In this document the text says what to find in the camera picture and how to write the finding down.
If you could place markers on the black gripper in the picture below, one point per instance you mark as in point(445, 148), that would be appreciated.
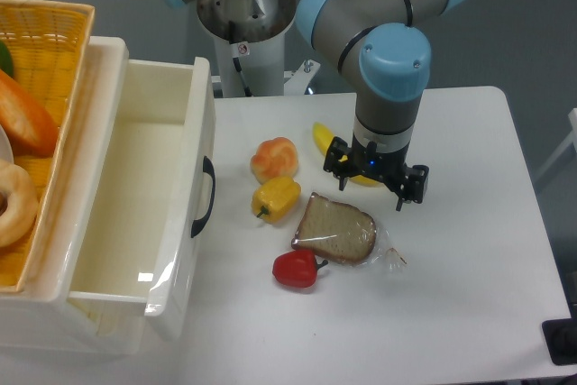
point(387, 168)

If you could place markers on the toast slice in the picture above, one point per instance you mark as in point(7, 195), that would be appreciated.
point(346, 235)

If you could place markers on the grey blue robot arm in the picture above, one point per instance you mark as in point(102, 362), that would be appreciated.
point(375, 45)

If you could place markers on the yellow banana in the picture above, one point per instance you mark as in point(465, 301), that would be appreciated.
point(323, 137)

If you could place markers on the yellow bell pepper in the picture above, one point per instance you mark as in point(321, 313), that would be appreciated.
point(275, 198)

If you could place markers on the red bell pepper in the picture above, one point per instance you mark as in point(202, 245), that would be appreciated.
point(297, 269)

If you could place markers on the white plastic drawer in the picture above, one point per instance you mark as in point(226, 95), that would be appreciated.
point(137, 257)

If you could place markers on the black device at edge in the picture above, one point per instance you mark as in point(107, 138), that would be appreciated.
point(560, 338)

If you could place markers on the orange baguette loaf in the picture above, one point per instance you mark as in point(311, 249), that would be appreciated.
point(27, 124)

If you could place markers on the beige bagel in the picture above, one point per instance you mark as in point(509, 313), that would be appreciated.
point(21, 202)

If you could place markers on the yellow wicker basket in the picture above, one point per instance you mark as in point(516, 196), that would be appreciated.
point(48, 41)

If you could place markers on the green vegetable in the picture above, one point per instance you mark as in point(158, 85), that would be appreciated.
point(6, 60)

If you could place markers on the black drawer handle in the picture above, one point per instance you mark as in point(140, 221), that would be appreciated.
point(207, 198)

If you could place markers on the white frame at right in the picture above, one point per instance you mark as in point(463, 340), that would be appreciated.
point(562, 155)

